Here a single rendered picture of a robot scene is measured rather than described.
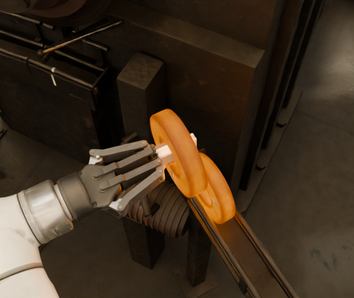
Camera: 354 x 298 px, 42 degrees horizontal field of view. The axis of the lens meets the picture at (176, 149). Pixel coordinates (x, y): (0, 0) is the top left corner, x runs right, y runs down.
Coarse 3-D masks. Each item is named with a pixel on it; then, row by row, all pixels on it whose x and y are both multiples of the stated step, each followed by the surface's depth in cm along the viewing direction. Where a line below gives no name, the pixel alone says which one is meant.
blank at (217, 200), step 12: (204, 156) 95; (204, 168) 92; (216, 168) 92; (216, 180) 91; (204, 192) 101; (216, 192) 91; (228, 192) 91; (204, 204) 100; (216, 204) 93; (228, 204) 92; (216, 216) 97; (228, 216) 94
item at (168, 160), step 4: (168, 156) 77; (172, 156) 77; (164, 160) 76; (168, 160) 76; (172, 160) 76; (164, 164) 76; (168, 164) 77; (156, 168) 76; (160, 168) 75; (164, 168) 77; (164, 176) 76
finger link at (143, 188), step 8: (152, 176) 74; (160, 176) 74; (144, 184) 74; (152, 184) 74; (128, 192) 73; (136, 192) 73; (144, 192) 74; (128, 200) 72; (136, 200) 74; (120, 208) 71; (128, 208) 73
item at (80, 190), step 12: (84, 168) 76; (96, 168) 76; (60, 180) 72; (72, 180) 72; (84, 180) 74; (96, 180) 74; (60, 192) 71; (72, 192) 71; (84, 192) 71; (96, 192) 73; (108, 192) 73; (120, 192) 75; (72, 204) 70; (84, 204) 71; (96, 204) 72; (108, 204) 72; (72, 216) 71; (84, 216) 73
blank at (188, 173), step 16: (160, 112) 77; (160, 128) 75; (176, 128) 73; (176, 144) 72; (192, 144) 72; (176, 160) 75; (192, 160) 72; (176, 176) 81; (192, 176) 73; (192, 192) 75
